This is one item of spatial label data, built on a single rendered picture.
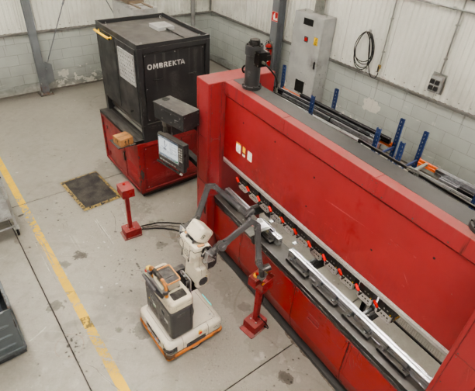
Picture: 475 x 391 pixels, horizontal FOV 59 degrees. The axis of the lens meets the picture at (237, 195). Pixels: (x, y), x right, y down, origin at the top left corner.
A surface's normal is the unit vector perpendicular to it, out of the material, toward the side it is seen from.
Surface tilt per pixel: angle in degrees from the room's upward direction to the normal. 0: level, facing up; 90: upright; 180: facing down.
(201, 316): 0
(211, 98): 90
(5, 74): 90
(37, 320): 0
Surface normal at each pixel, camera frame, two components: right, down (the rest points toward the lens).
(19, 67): 0.60, 0.50
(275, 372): 0.06, -0.80
